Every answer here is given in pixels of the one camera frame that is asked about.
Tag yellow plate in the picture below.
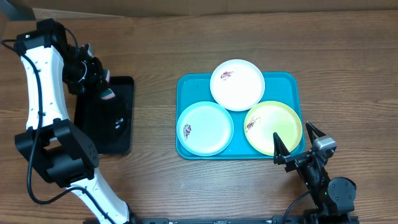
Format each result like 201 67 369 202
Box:
244 101 303 156

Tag light blue plate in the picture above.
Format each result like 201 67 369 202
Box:
176 101 234 157

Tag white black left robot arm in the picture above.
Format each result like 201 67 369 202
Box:
13 19 137 223

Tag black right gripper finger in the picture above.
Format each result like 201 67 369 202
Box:
305 121 326 144
273 132 290 165

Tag black plastic tray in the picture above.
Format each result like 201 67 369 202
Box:
74 76 134 154

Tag white plate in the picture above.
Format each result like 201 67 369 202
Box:
210 59 265 111

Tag teal plastic tray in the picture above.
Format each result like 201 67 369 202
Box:
176 72 302 160

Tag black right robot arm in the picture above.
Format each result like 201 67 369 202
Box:
272 121 359 223

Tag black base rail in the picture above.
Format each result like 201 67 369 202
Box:
83 215 360 224

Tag pink green sponge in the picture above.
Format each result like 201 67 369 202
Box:
100 70 116 100

